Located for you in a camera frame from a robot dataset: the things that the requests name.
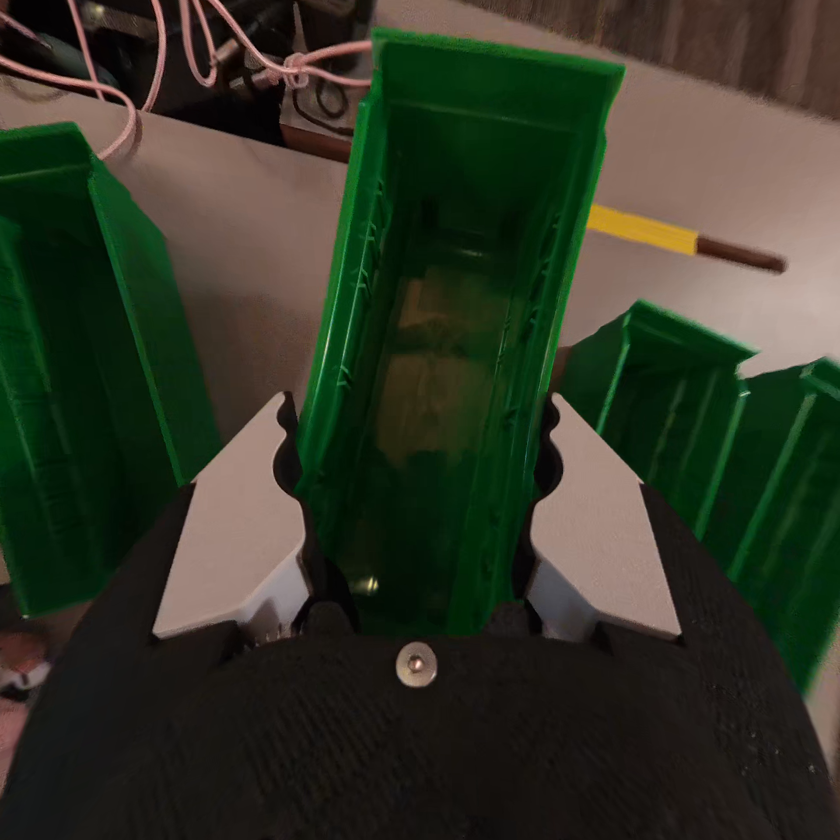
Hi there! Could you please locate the yellow tape strip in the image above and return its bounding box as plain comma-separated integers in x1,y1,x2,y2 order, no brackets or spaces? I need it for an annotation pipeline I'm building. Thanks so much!
587,205,698,256

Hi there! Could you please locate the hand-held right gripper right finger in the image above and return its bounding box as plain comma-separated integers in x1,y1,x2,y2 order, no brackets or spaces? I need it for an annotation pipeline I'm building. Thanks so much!
515,392,683,643

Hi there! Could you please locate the pink cable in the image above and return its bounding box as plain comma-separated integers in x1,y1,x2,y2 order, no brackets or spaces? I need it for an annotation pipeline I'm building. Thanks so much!
0,0,374,161

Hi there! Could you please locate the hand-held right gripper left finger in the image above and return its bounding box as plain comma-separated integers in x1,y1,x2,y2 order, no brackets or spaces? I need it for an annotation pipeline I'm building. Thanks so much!
152,392,324,642

